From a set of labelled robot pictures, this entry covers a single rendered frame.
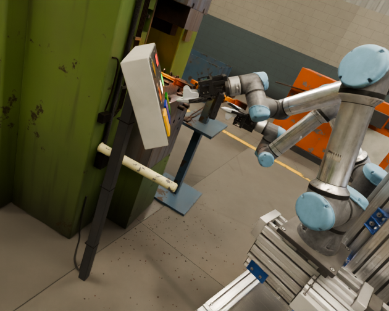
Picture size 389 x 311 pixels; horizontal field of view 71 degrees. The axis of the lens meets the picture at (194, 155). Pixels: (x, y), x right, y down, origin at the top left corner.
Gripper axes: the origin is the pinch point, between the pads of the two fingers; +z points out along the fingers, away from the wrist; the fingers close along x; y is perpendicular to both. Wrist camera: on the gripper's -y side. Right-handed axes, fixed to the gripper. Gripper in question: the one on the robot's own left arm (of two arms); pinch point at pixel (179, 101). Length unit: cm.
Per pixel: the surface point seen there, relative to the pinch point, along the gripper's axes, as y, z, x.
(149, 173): -33.6, 21.3, -4.6
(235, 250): -130, -18, -33
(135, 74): 18.7, 9.8, 27.1
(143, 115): 6.2, 10.7, 27.0
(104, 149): -22.2, 42.1, -15.2
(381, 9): -60, -513, -629
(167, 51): 9, 4, -75
